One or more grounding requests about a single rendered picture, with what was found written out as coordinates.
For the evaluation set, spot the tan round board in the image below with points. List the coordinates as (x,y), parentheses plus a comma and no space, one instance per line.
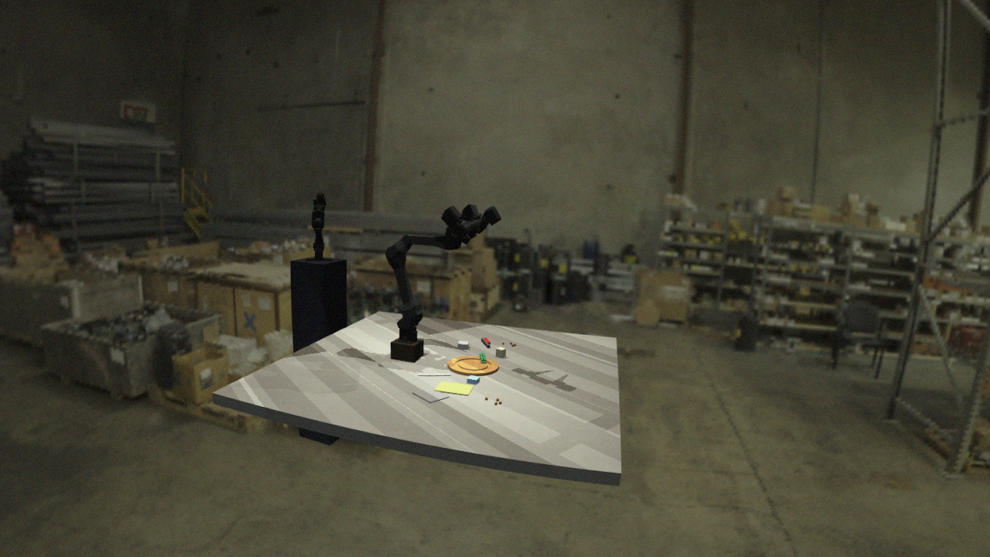
(471,365)

